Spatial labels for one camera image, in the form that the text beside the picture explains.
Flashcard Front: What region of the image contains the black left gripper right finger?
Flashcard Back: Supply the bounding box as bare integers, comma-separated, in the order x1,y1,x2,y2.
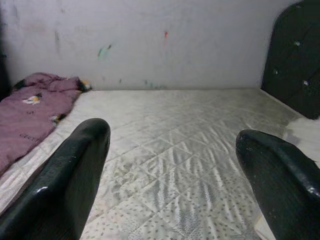
235,129,320,240

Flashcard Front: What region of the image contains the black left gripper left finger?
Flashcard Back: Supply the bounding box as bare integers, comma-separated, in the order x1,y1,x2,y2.
0,117,112,240

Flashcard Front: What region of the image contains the mauve cartoon print blanket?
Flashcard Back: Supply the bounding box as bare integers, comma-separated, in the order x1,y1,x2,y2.
0,72,92,176

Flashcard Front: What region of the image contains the quilted grey mattress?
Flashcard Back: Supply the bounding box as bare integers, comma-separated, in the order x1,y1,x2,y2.
0,87,305,240

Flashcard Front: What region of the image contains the black tufted headboard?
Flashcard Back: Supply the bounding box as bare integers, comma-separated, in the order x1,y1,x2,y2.
260,0,320,121

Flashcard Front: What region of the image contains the large black furniture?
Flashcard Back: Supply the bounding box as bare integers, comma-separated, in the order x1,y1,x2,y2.
0,0,11,102

